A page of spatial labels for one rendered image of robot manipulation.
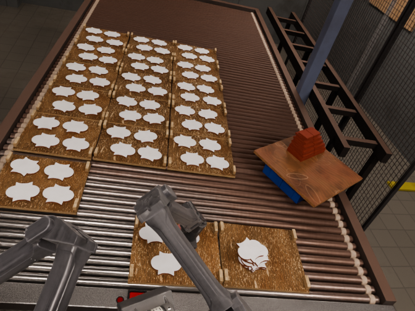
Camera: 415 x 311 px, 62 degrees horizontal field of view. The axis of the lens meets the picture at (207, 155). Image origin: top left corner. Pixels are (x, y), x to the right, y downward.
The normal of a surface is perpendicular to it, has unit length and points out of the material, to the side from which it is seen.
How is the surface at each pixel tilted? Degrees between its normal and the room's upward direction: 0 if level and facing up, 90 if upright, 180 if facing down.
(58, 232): 38
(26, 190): 0
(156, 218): 51
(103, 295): 0
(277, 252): 0
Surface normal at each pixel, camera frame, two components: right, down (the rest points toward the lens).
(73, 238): -0.36, -0.48
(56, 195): 0.22, -0.74
